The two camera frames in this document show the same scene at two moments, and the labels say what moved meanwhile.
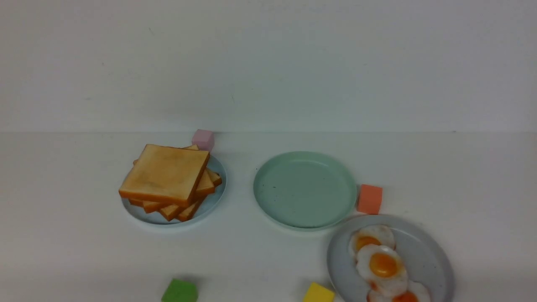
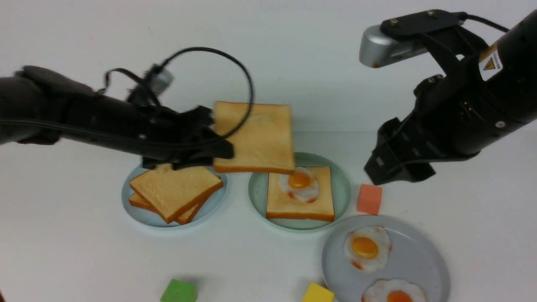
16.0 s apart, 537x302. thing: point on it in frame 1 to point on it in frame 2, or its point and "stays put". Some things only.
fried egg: x=384 y=268 to x=302 y=185
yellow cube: x=316 y=293 stays put
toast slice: x=166 y=174 to x=306 y=194
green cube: x=180 y=290 stays put
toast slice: x=207 y=185 to x=266 y=144
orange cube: x=370 y=199 stays put
